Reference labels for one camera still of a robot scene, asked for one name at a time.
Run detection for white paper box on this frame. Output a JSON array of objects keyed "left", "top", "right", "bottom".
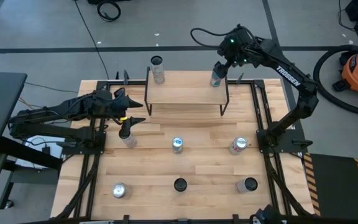
[{"left": 15, "top": 145, "right": 64, "bottom": 170}]

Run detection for coiled black floor cable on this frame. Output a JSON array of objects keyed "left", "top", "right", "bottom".
[{"left": 96, "top": 0, "right": 122, "bottom": 22}]

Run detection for wooden shelf black metal legs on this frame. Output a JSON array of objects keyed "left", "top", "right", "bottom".
[{"left": 144, "top": 66, "right": 231, "bottom": 117}]

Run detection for black mat hazard stripes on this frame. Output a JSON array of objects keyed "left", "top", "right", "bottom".
[{"left": 302, "top": 152, "right": 358, "bottom": 222}]

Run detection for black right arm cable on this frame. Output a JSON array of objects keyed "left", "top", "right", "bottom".
[{"left": 190, "top": 27, "right": 239, "bottom": 49}]

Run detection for black aluminium table frame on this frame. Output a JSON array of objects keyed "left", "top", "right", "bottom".
[{"left": 53, "top": 70, "right": 315, "bottom": 224}]

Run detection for white slim Celsius can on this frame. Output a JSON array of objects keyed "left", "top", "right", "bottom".
[
  {"left": 150, "top": 55, "right": 166, "bottom": 85},
  {"left": 236, "top": 177, "right": 259, "bottom": 194}
]

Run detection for Celsius Tropical Vibe can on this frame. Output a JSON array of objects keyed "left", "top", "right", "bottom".
[{"left": 173, "top": 177, "right": 188, "bottom": 193}]

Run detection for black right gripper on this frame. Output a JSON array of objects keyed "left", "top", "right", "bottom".
[{"left": 213, "top": 26, "right": 257, "bottom": 78}]

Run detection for Celsius Peach Vibe can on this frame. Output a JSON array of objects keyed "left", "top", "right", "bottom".
[{"left": 118, "top": 123, "right": 138, "bottom": 149}]

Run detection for silver Diet Coke can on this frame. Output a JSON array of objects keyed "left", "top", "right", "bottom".
[
  {"left": 112, "top": 182, "right": 132, "bottom": 200},
  {"left": 228, "top": 136, "right": 249, "bottom": 156}
]

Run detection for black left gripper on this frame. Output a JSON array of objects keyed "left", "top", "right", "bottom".
[{"left": 106, "top": 92, "right": 147, "bottom": 126}]

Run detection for blue silver Red Bull can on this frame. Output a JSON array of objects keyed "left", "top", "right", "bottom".
[
  {"left": 172, "top": 136, "right": 185, "bottom": 155},
  {"left": 209, "top": 68, "right": 223, "bottom": 88}
]

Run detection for long black floor cable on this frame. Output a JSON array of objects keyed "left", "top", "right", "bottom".
[{"left": 74, "top": 0, "right": 110, "bottom": 80}]

